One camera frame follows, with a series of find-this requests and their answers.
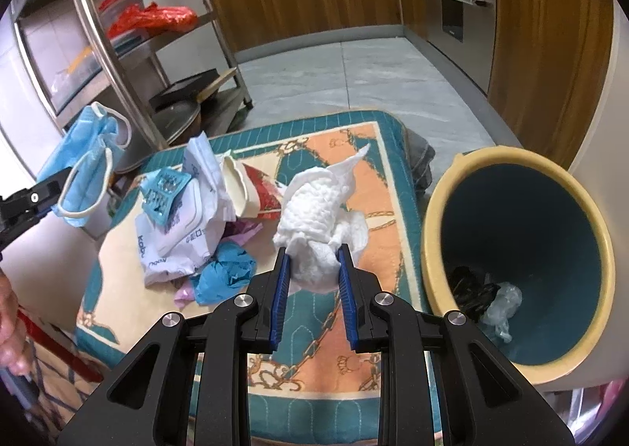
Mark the teal blister pack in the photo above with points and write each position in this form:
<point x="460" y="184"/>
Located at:
<point x="164" y="190"/>

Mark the checkered cloth with red edge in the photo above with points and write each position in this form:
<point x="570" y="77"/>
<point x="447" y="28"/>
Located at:
<point x="54" y="347"/>

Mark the grey round basin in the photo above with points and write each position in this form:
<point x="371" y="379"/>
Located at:
<point x="135" y="156"/>

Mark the purple foil wrapper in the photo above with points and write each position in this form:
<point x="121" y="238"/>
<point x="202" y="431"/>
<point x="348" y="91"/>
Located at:
<point x="241" y="232"/>

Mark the wooden tall cabinet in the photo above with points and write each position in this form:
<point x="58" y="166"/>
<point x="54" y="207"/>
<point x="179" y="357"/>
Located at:
<point x="540" y="33"/>

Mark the blue crumpled wrapper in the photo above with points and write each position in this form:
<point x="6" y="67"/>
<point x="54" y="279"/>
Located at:
<point x="223" y="271"/>

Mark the blue face mask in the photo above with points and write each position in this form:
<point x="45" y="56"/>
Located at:
<point x="81" y="141"/>

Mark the wooden cutting board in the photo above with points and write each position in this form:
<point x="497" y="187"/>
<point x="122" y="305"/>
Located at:
<point x="216" y="85"/>

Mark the black tray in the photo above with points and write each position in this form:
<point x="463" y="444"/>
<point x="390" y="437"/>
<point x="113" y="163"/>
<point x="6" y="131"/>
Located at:
<point x="189" y="85"/>

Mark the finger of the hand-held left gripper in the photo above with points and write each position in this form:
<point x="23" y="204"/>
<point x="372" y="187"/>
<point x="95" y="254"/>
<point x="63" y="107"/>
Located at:
<point x="32" y="196"/>

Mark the person's left hand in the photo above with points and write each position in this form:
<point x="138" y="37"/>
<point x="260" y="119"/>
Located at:
<point x="12" y="328"/>

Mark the yellow rimmed teal bin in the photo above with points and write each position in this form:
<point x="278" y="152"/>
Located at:
<point x="516" y="230"/>

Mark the red plastic bag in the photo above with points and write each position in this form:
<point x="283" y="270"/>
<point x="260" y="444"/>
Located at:
<point x="157" y="18"/>

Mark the crushed white paper cup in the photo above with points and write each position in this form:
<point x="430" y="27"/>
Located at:
<point x="245" y="190"/>

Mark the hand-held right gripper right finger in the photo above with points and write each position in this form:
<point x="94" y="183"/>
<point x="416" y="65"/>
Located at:
<point x="346" y="298"/>

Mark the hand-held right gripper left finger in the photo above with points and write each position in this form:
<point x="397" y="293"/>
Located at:
<point x="281" y="289"/>

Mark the grey cloth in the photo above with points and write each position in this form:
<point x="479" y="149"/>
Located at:
<point x="420" y="156"/>

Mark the patterned teal orange mat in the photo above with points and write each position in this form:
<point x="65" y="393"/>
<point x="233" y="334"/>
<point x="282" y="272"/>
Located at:
<point x="319" y="151"/>

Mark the white wet wipe packet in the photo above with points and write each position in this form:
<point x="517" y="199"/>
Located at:
<point x="194" y="230"/>

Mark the clear plastic wrap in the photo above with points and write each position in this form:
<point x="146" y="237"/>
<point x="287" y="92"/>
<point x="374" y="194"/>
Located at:
<point x="506" y="301"/>

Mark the black plastic bag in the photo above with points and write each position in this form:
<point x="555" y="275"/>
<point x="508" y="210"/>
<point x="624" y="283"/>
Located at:
<point x="467" y="289"/>

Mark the steel pot lid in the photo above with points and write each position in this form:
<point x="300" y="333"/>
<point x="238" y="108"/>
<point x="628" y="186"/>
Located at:
<point x="172" y="114"/>

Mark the stacked plastic food containers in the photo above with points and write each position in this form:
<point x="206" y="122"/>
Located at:
<point x="125" y="41"/>

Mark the white paper tissue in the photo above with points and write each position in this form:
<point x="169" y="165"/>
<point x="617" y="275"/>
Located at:
<point x="309" y="215"/>

